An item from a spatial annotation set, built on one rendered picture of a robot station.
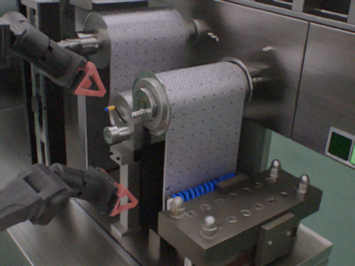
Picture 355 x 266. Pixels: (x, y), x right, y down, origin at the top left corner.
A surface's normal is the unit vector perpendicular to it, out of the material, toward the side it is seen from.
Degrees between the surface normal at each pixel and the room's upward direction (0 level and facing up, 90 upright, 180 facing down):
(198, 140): 90
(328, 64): 90
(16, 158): 0
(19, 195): 28
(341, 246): 0
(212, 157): 90
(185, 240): 90
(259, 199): 0
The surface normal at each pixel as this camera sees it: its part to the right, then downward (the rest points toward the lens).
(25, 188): 0.43, -0.65
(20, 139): 0.06, -0.91
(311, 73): -0.78, 0.22
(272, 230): 0.62, 0.36
